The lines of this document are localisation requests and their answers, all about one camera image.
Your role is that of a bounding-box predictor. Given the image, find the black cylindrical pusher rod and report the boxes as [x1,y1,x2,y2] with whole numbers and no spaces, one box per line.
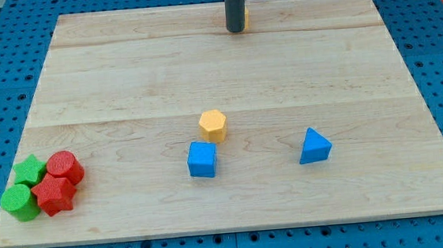
[224,0,246,33]

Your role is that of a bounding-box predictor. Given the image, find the yellow heart block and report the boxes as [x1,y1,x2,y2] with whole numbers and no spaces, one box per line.
[243,6,250,31]

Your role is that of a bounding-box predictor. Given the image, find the blue triangle block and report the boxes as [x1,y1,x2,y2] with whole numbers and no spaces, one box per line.
[299,127,332,164]

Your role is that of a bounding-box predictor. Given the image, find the green star block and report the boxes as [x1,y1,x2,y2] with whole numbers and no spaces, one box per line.
[13,154,47,187]

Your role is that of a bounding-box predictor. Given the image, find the light wooden board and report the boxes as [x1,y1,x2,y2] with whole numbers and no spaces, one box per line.
[0,0,443,248]

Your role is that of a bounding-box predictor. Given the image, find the red star block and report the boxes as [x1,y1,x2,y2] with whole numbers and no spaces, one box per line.
[31,173,77,216]

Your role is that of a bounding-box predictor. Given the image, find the red cylinder block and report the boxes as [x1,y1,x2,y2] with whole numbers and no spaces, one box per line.
[46,150,84,185]

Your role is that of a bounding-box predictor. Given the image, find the blue cube block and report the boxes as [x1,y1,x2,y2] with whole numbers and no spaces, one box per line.
[187,141,217,178]

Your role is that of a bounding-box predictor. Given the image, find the yellow hexagon block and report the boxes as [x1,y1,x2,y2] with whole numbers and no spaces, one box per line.
[198,109,227,144]

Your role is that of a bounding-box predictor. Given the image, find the green cylinder block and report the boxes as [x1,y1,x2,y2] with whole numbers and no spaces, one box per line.
[0,183,41,222]

